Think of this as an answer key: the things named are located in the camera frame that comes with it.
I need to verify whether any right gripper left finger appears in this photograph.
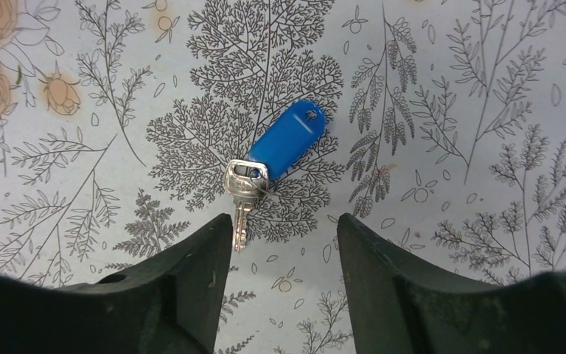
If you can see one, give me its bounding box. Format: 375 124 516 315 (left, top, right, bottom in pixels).
60 214 233 353

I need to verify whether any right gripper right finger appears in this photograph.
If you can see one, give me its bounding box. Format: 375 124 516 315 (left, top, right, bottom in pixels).
337 213 529 353

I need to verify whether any blue tagged key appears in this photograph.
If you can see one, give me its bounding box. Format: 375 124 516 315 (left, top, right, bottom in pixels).
223 100 326 251

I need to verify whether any floral patterned table mat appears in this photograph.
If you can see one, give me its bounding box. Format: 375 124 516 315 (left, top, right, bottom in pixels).
0 1 566 353

